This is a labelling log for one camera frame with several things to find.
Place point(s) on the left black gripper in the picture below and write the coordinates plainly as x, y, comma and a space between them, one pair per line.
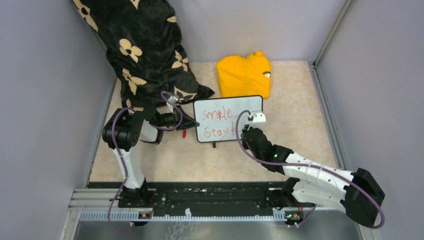
182, 120

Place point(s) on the black framed whiteboard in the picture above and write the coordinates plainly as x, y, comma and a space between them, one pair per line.
217, 117

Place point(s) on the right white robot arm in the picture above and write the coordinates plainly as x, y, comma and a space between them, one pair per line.
354, 193

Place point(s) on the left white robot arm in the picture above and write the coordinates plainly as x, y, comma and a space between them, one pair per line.
124, 130

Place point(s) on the folded yellow shirt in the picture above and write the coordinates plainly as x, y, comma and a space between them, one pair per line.
244, 76

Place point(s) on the black floral fleece blanket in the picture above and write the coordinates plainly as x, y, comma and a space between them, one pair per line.
144, 47

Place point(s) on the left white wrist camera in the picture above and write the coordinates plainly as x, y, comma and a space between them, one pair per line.
172, 100

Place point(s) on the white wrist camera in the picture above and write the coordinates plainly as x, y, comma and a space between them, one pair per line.
172, 100
257, 119

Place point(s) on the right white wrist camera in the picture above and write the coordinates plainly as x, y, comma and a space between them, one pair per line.
257, 119

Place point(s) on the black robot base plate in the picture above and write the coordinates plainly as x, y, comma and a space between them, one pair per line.
212, 199

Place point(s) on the white slotted cable duct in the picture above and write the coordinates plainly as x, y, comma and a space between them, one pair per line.
135, 216

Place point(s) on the right aluminium frame rail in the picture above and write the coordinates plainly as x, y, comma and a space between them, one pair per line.
339, 75

